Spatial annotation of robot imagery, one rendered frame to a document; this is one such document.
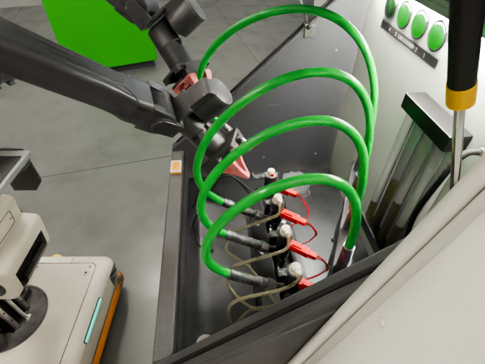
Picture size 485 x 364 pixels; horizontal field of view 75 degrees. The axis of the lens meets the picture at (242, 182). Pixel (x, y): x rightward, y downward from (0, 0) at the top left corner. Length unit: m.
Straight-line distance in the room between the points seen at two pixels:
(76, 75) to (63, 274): 1.30
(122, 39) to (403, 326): 3.80
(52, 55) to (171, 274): 0.47
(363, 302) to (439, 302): 0.11
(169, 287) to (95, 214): 1.61
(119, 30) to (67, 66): 3.42
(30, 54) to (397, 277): 0.47
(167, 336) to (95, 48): 3.52
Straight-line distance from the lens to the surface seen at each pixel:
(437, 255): 0.30
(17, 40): 0.48
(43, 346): 1.57
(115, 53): 3.97
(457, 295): 0.29
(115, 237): 2.11
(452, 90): 0.28
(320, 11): 0.61
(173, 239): 0.79
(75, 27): 3.88
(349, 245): 0.52
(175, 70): 0.71
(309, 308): 0.44
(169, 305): 0.71
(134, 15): 0.76
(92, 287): 1.61
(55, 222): 2.35
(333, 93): 1.00
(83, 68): 0.51
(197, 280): 0.86
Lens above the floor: 1.57
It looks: 43 degrees down
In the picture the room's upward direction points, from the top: straight up
